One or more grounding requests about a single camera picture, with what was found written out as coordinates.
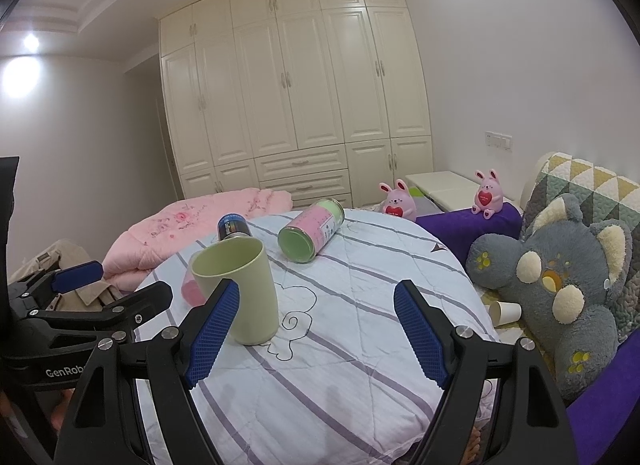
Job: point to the pink bunny toy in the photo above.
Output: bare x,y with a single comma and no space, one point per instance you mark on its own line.
487,195
397,200

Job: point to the dark printed can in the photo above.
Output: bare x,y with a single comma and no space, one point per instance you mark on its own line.
232,226

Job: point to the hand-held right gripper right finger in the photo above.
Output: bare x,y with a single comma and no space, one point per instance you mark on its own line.
420,340

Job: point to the white wall switch panel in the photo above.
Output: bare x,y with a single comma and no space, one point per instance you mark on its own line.
498,140

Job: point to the beige clothing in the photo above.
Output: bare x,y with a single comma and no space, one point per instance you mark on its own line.
70,252

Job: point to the person's bare foot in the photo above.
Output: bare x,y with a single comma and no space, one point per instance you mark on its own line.
475,445

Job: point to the striped white blanket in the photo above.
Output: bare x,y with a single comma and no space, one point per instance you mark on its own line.
350,345

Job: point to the pink cup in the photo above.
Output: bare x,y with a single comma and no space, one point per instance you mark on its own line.
192,290

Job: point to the pink floral quilt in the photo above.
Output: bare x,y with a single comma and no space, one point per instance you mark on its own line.
165,235

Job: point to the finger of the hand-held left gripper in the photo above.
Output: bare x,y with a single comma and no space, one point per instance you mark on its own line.
77,276
145,297

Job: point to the round ceiling light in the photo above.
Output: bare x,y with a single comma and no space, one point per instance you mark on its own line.
31,42

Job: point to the light green cup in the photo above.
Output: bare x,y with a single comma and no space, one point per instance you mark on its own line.
250,295

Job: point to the cream wardrobe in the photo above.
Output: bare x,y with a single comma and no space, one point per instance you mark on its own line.
300,95

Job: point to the green and pink can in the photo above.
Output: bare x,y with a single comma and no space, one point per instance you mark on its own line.
315,225

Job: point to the grey plush toy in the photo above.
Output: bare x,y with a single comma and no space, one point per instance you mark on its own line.
500,260

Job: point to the white bedside cabinet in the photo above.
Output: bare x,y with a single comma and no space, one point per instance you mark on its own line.
440,185

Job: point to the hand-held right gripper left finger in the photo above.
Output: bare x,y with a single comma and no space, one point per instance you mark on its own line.
210,340

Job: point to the white paper cup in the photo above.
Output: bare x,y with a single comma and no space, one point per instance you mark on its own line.
506,312

